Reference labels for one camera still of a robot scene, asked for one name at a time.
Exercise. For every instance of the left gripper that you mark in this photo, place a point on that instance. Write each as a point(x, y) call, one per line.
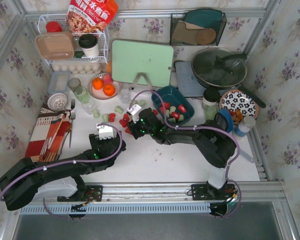
point(95, 139)

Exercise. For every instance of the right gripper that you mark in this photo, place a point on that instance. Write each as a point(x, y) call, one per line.
point(133, 126)

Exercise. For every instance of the green capsule bottom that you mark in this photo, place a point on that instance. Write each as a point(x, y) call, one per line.
point(167, 113)

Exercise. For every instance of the red capsule bottom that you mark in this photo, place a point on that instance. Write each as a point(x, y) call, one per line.
point(166, 105)

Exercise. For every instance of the green capsule cluster lid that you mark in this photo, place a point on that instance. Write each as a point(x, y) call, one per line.
point(172, 109)

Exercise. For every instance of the green capsule cluster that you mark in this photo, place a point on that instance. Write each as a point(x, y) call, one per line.
point(181, 118)

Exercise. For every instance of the red capsule number two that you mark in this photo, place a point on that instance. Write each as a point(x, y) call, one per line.
point(182, 108)

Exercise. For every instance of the teal plastic storage basket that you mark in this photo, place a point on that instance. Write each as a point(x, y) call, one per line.
point(172, 95)

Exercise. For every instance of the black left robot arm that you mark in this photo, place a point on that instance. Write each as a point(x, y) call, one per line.
point(21, 182)

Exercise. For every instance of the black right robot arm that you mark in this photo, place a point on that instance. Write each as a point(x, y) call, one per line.
point(213, 141)

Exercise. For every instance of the white strainer basket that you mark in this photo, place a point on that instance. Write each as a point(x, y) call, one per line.
point(57, 102)

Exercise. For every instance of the clear glass tumbler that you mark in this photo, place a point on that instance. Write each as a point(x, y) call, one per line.
point(125, 93)

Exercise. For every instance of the clear glass near rack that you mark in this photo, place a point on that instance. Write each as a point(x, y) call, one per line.
point(88, 105)

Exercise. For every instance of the metal cutting board stand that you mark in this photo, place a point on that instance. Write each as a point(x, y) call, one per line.
point(142, 79)

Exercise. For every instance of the metal fork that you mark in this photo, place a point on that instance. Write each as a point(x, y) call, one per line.
point(72, 117)

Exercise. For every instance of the orange right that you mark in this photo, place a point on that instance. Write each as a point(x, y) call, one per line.
point(109, 90)

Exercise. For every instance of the striped kitchen towel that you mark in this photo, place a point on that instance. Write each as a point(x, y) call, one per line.
point(48, 135)

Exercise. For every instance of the fruit plate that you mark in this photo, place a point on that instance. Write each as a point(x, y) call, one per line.
point(98, 94)

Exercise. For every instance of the grey induction cooker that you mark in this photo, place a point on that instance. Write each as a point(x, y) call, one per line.
point(187, 82)

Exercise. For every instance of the green ribbed glass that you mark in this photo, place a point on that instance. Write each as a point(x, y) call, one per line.
point(82, 94)

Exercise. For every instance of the peach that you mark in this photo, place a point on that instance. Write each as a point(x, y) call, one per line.
point(107, 78)

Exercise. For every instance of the green glass tumbler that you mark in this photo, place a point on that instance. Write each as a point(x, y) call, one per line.
point(210, 111)

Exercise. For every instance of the orange left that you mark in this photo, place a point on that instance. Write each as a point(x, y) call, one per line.
point(97, 83)

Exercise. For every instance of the green cutting board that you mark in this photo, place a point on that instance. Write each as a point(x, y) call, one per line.
point(129, 58)

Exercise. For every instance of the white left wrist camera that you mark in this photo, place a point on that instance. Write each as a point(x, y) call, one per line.
point(105, 131)

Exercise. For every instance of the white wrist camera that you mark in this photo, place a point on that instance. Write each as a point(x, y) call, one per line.
point(134, 110)
point(105, 131)

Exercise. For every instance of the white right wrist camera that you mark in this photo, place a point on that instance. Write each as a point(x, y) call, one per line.
point(134, 110)

